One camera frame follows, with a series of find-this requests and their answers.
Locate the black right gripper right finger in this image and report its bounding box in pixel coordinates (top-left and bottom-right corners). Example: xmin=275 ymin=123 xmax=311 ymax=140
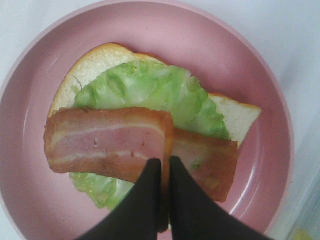
xmin=169 ymin=156 xmax=269 ymax=240

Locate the green lettuce leaf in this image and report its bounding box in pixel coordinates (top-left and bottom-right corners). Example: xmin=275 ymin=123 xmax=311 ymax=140
xmin=68 ymin=62 xmax=232 ymax=212

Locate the right clear plastic tray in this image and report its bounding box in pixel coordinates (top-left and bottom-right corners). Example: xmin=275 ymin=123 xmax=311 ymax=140
xmin=286 ymin=167 xmax=320 ymax=240

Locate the bacon strip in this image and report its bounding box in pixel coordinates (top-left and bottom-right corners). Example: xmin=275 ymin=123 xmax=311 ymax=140
xmin=44 ymin=106 xmax=175 ymax=234
xmin=172 ymin=128 xmax=239 ymax=203

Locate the bread slice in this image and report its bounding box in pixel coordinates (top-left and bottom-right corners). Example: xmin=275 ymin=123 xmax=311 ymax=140
xmin=49 ymin=43 xmax=262 ymax=144
xmin=290 ymin=221 xmax=320 ymax=240

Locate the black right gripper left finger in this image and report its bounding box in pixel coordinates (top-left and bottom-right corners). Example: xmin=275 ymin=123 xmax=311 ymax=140
xmin=78 ymin=159 xmax=162 ymax=240

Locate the pink round plate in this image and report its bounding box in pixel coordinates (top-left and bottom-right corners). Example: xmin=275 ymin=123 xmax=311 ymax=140
xmin=0 ymin=0 xmax=294 ymax=240

